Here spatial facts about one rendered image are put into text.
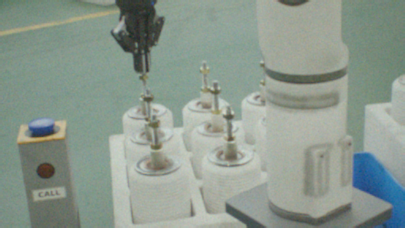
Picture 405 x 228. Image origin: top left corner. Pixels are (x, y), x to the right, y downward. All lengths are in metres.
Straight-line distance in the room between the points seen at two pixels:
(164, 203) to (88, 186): 0.56
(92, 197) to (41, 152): 0.49
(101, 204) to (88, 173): 0.16
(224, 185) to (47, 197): 0.28
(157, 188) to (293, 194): 0.30
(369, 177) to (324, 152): 0.66
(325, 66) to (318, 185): 0.14
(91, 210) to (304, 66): 0.85
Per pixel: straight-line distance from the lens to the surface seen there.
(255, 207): 0.82
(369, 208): 0.83
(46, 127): 1.05
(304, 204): 0.78
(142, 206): 1.04
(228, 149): 1.05
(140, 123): 1.23
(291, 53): 0.71
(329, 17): 0.70
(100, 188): 1.55
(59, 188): 1.07
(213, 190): 1.05
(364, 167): 1.40
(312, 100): 0.73
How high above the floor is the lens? 0.71
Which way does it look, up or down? 22 degrees down
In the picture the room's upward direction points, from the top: 4 degrees counter-clockwise
